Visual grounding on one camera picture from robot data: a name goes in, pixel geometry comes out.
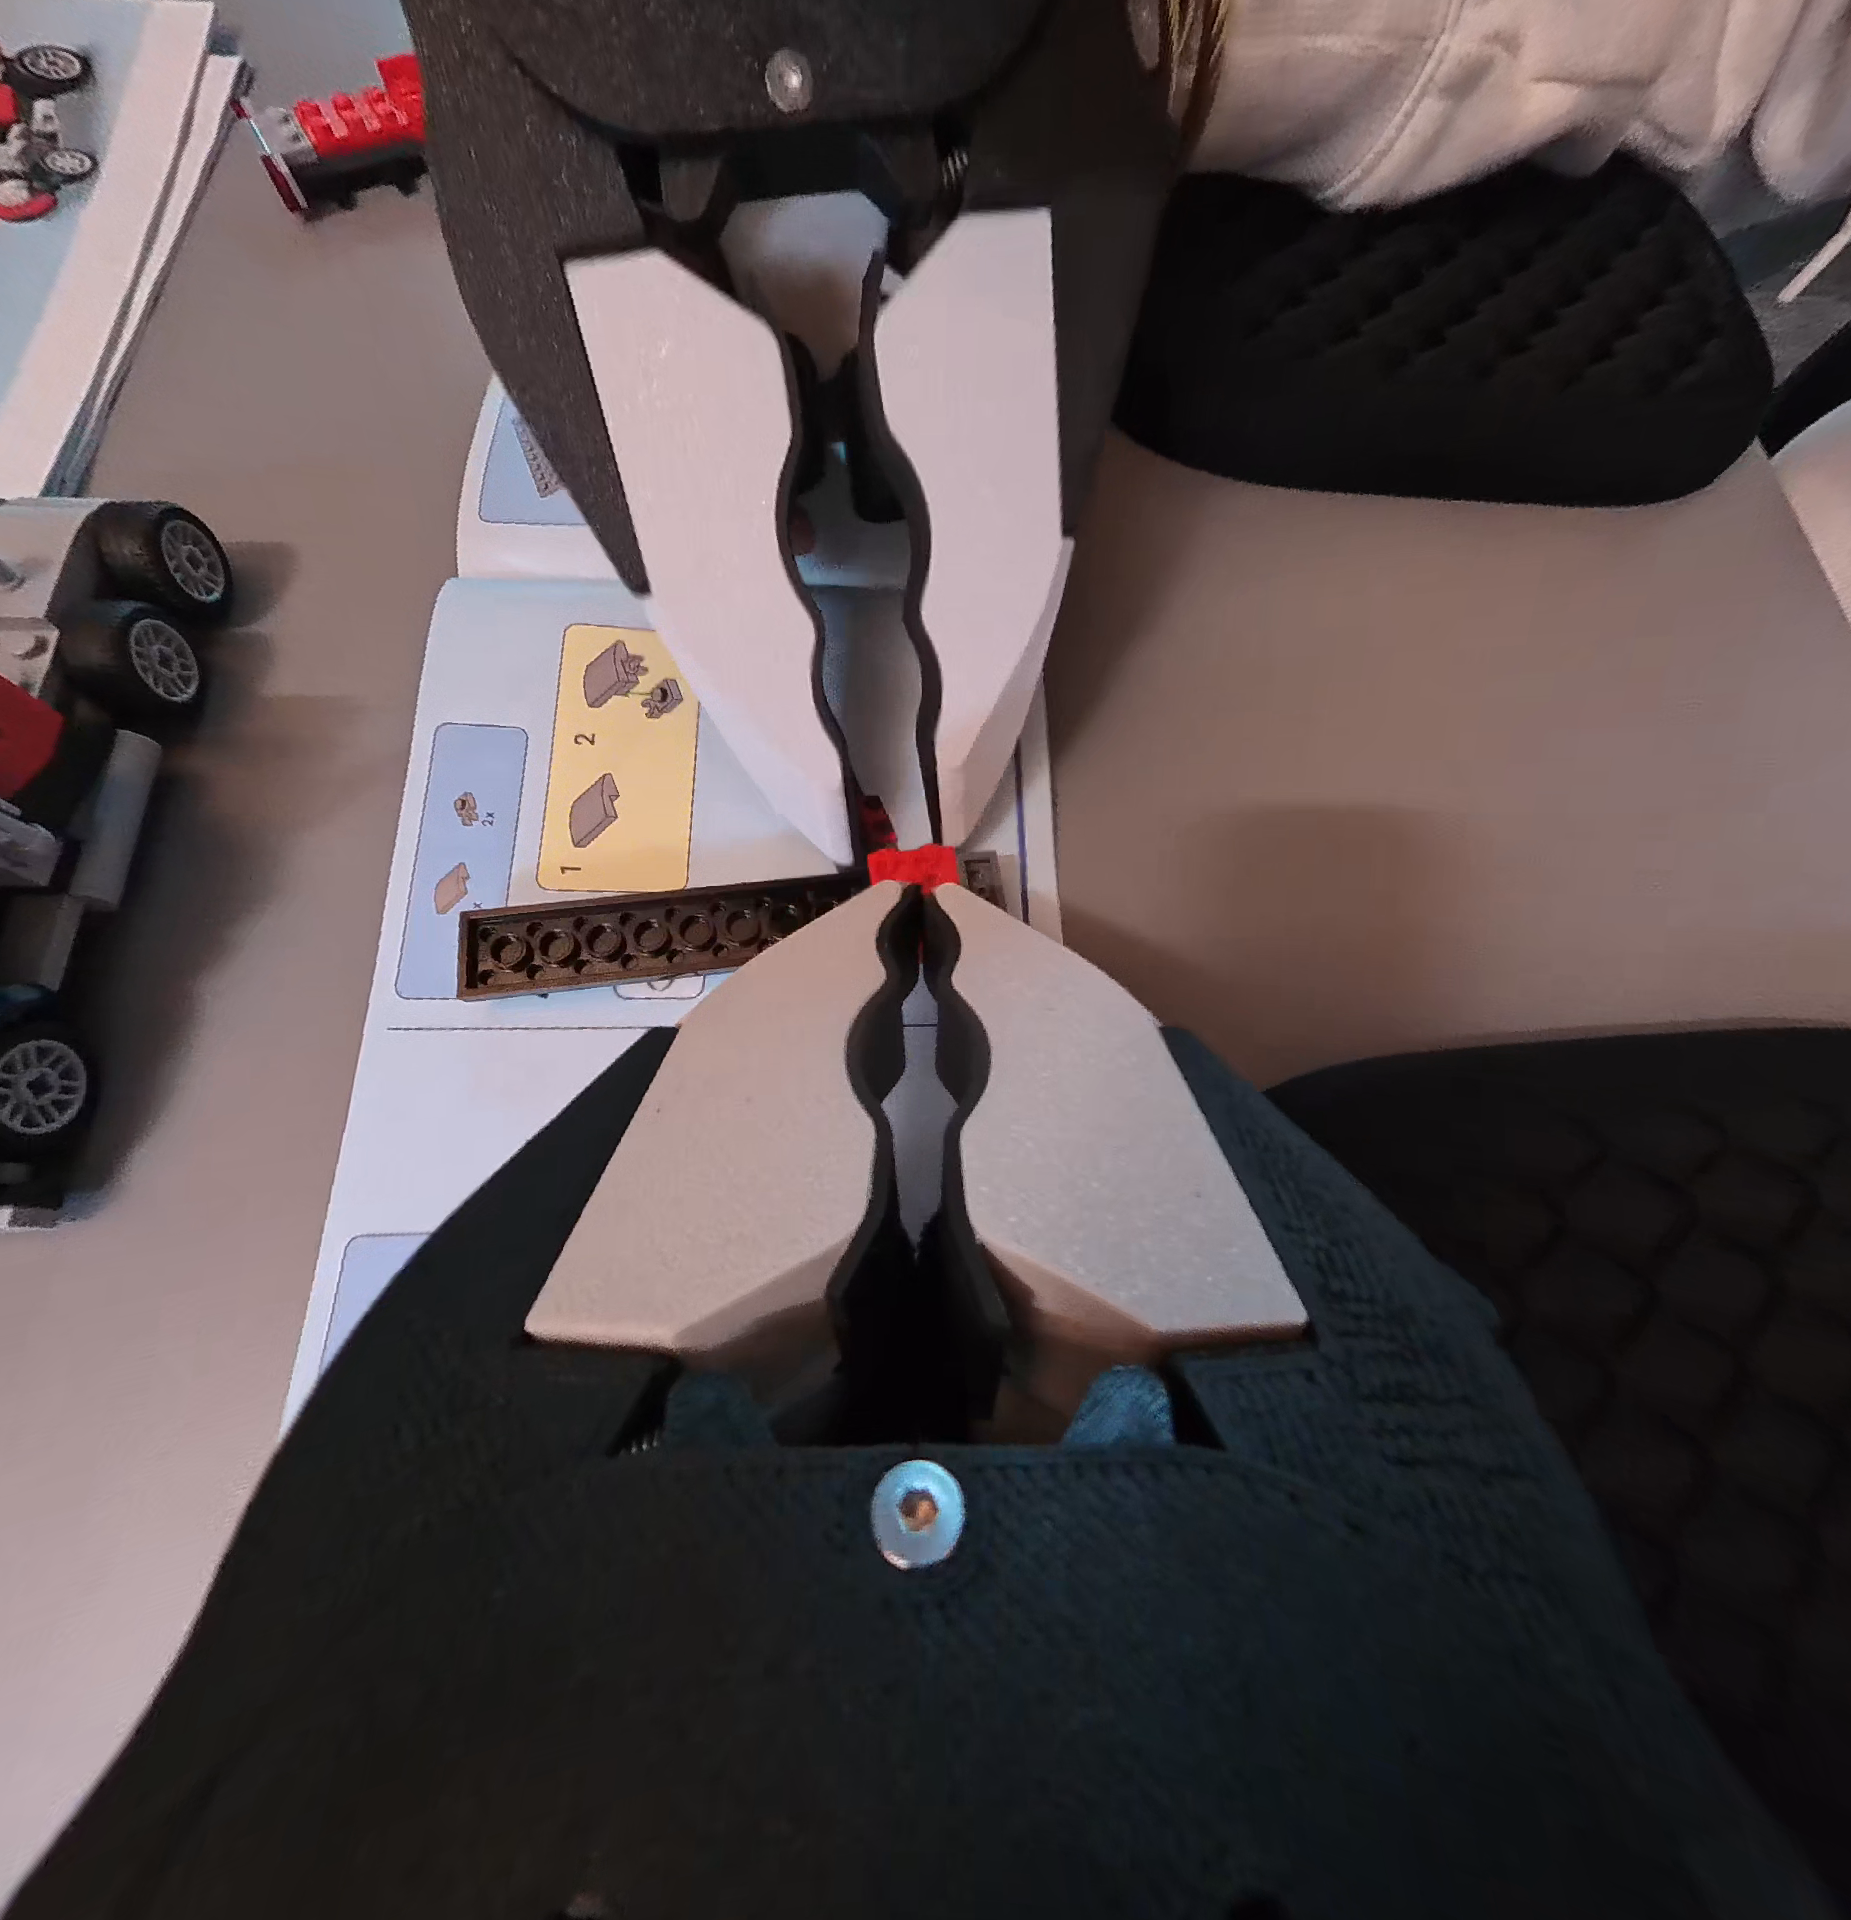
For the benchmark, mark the black red lego truck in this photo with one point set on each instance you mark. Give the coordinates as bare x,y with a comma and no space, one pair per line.
55,780

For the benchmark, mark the car cover instruction booklet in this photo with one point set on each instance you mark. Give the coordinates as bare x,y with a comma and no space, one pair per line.
55,300

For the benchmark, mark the person's right forearm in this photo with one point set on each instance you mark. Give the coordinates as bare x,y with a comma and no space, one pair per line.
1540,90

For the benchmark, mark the black quilted wrist pad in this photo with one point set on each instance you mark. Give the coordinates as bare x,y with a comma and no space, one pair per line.
1466,330
1690,1349

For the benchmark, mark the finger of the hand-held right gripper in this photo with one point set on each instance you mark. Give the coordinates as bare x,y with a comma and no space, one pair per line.
685,450
986,450

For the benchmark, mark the black chair armrest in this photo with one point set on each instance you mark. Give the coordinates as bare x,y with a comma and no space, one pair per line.
1831,369

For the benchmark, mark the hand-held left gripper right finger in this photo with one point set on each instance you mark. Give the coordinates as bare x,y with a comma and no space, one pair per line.
1135,1184

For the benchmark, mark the open lego instruction booklet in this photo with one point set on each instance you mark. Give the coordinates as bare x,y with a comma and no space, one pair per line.
490,674

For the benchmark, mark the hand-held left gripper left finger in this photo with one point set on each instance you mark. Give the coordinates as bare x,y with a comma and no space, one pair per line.
700,1184

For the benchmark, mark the small red lego brick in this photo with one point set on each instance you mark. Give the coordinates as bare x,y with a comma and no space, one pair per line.
912,866

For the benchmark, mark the grey red lego assembly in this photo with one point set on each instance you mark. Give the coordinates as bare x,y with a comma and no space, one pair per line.
339,134

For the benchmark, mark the long black lego plate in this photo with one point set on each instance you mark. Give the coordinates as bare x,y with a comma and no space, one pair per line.
610,945

